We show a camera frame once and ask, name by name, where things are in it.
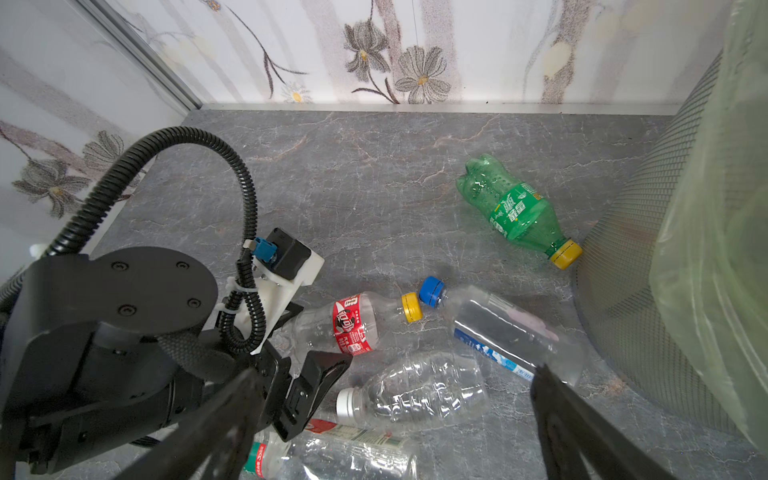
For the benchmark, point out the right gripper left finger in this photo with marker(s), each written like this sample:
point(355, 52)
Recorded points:
point(219, 437)

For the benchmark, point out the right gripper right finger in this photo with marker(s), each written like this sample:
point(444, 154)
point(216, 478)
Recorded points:
point(574, 437)

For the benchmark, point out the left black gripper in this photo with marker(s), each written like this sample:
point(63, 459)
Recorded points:
point(289, 404)

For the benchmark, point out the crushed bottle red label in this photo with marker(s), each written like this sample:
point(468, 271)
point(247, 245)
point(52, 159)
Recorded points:
point(352, 325)

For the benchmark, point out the crushed bottle blue cap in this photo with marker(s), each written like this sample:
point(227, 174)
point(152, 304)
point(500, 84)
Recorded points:
point(507, 334)

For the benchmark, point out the green soda bottle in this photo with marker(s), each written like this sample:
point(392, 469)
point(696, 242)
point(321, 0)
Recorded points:
point(516, 210)

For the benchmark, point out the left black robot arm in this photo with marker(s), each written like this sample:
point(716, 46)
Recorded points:
point(100, 353)

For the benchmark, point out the mesh bin with green bag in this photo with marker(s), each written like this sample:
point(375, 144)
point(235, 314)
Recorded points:
point(672, 286)

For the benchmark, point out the clear bottle green cap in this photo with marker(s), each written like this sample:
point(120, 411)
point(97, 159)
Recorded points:
point(327, 450)

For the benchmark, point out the crushed clear bottle white cap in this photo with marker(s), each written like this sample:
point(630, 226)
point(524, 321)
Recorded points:
point(425, 391)

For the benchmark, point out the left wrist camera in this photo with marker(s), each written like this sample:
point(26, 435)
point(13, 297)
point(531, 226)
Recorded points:
point(260, 297)

